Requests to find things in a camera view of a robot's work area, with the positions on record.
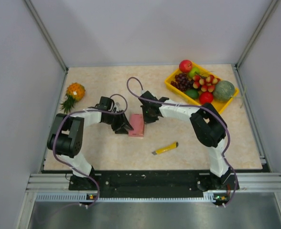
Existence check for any white slotted cable duct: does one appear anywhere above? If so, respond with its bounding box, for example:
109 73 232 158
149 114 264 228
35 192 226 204

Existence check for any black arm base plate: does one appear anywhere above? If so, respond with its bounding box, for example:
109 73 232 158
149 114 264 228
68 170 239 198

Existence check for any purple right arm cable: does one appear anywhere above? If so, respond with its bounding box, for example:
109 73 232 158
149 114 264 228
127 76 238 208

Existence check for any red tomato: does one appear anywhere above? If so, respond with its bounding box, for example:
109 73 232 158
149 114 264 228
199 91 214 105

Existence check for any orange toy pineapple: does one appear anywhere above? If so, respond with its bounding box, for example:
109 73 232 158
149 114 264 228
60 83 86 114

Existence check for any yellow utility knife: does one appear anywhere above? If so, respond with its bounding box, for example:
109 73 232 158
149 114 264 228
152 141 179 155

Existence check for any green lime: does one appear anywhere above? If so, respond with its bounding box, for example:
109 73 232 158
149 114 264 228
185 89 199 100

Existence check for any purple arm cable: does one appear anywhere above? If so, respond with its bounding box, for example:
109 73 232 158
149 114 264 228
52 94 129 208
127 76 238 208

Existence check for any green netted melon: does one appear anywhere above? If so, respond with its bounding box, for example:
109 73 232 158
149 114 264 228
213 81 235 102

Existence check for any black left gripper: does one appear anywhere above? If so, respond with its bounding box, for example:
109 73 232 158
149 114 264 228
104 109 133 134

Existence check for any green apple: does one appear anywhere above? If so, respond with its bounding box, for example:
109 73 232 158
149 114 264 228
187 67 200 78

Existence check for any red apple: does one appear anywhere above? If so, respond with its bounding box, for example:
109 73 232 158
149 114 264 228
179 60 193 73

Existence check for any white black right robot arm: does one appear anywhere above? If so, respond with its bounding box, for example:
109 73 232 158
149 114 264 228
138 90 231 189

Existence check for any pink express box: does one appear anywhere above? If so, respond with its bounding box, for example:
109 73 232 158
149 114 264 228
128 114 144 137

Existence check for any red-yellow cherry bunch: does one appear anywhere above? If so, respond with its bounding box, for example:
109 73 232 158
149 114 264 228
193 74 221 93

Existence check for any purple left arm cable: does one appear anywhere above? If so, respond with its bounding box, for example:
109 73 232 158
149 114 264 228
52 94 129 208

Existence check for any dark purple grape bunch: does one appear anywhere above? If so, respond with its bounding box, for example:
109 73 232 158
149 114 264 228
171 73 194 92

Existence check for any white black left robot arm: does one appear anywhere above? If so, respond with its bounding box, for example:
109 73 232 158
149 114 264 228
47 96 133 189

